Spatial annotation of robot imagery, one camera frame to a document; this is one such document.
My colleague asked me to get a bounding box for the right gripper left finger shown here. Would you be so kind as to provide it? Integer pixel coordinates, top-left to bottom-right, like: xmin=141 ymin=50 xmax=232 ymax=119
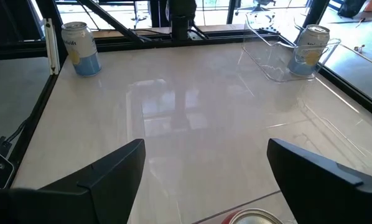
xmin=0 ymin=139 xmax=146 ymax=224

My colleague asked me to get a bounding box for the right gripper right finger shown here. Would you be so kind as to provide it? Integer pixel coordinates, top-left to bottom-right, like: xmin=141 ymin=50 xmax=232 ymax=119
xmin=266 ymin=138 xmax=372 ymax=224

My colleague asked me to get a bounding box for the red Fanta can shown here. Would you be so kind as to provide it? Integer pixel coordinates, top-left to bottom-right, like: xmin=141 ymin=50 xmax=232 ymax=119
xmin=220 ymin=207 xmax=285 ymax=224

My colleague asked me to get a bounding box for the clear plastic bin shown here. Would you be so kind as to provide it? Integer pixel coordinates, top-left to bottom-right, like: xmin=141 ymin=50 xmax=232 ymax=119
xmin=242 ymin=12 xmax=342 ymax=83

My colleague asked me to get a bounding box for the black bag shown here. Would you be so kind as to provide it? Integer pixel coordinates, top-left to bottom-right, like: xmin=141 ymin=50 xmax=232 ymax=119
xmin=337 ymin=0 xmax=368 ymax=19

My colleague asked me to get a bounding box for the black desk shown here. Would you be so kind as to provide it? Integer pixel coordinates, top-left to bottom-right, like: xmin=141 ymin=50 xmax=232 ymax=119
xmin=0 ymin=0 xmax=47 ymax=60

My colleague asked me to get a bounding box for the black camera cable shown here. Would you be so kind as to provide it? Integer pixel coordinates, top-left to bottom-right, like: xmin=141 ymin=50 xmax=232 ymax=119
xmin=0 ymin=117 xmax=30 ymax=154

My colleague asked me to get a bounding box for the yellow cable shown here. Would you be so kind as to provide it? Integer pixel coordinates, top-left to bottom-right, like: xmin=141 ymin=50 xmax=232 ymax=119
xmin=340 ymin=43 xmax=372 ymax=73

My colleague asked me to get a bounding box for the white frame bracket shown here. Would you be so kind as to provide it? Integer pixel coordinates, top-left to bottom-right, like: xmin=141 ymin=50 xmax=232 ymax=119
xmin=44 ymin=17 xmax=62 ymax=76

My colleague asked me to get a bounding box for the black frame strut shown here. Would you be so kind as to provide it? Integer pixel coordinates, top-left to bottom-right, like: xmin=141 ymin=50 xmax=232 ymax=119
xmin=77 ymin=0 xmax=146 ymax=43

